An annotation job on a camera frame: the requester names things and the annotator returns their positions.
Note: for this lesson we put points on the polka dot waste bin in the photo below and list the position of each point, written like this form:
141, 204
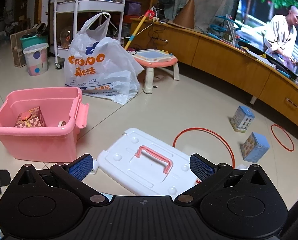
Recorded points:
35, 60

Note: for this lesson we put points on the pink plastic storage bin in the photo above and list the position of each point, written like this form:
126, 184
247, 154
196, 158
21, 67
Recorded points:
39, 142

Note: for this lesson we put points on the small red hoop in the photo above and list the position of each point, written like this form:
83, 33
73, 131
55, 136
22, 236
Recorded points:
271, 129

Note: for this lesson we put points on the teal plastic bucket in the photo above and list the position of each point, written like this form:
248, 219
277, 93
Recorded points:
34, 41

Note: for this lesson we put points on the yellow toy stick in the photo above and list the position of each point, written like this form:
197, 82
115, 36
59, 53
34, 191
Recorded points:
136, 31

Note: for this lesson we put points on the large red hoop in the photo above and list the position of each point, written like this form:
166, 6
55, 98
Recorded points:
203, 128

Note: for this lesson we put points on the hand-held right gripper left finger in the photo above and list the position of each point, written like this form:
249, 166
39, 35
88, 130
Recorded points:
80, 168

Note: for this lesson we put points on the checkered cardboard toy box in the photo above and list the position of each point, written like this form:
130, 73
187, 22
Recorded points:
37, 120

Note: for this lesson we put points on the blue marble run toy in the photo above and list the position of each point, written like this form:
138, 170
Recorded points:
228, 30

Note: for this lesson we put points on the blue box with house print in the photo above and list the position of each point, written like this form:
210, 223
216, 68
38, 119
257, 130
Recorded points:
242, 118

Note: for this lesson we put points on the brown paper cone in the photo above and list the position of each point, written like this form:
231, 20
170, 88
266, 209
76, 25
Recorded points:
186, 15

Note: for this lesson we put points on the wooden television cabinet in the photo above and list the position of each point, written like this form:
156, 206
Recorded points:
213, 50

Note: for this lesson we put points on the white tissue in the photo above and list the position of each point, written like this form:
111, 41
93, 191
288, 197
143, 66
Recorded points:
241, 167

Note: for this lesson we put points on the blue box with yellow print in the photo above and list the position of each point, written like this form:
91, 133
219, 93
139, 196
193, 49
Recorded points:
257, 150

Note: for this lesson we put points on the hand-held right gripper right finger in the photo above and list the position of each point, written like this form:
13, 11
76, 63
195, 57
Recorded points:
201, 167

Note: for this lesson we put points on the tape roll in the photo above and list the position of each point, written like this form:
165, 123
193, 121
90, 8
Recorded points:
59, 123

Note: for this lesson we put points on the pink drawing board table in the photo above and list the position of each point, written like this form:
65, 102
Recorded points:
154, 62

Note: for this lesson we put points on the white rolling cart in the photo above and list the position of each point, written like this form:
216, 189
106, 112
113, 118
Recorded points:
89, 5

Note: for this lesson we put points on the television screen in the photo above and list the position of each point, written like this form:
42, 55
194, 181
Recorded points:
263, 5

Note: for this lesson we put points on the purple box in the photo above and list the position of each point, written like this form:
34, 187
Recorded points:
132, 7

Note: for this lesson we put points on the brown cardboard box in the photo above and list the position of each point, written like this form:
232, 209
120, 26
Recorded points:
17, 52

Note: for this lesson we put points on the white plastic shopping bag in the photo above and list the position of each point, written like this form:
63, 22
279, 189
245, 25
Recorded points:
101, 80

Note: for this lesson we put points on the grey cloth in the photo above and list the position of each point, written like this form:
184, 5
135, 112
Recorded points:
208, 0

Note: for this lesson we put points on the glass dome ornament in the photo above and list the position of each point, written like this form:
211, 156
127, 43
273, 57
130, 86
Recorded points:
65, 37

